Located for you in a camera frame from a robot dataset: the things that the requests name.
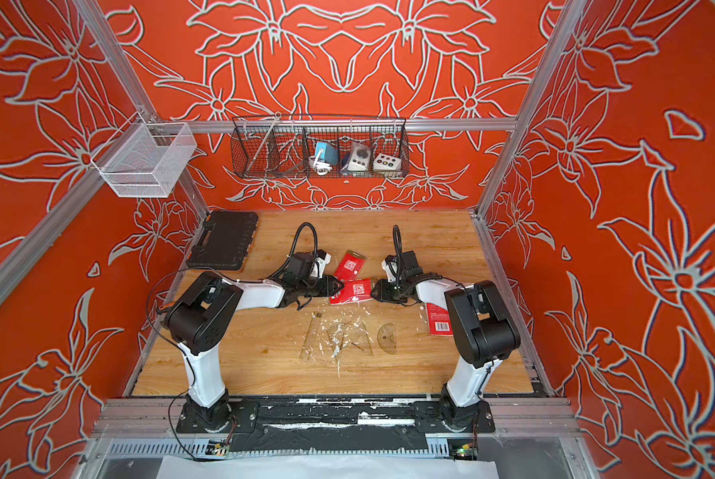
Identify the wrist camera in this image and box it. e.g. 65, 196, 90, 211
310, 249, 332, 279
381, 257, 397, 283

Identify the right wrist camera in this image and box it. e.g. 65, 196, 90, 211
381, 257, 397, 283

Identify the blue white box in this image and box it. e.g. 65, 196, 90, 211
314, 142, 340, 166

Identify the white grey device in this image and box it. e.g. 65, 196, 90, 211
341, 143, 371, 174

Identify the white mesh basket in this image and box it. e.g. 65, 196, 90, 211
92, 123, 197, 199

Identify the white dotted cube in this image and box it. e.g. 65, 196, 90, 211
373, 154, 401, 175

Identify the black wire basket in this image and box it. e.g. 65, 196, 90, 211
231, 114, 411, 180

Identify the clear protractor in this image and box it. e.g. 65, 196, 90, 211
377, 323, 397, 354

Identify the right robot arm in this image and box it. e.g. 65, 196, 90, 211
371, 226, 521, 430

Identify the clear triangle ruler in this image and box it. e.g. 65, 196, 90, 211
343, 319, 373, 355

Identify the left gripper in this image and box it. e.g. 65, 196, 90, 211
298, 275, 346, 299

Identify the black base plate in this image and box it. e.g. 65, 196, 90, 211
169, 395, 495, 458

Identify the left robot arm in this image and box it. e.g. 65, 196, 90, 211
164, 222, 344, 430

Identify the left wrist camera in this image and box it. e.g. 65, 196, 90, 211
310, 249, 332, 279

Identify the black tool case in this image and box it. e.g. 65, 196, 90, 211
186, 210, 259, 271

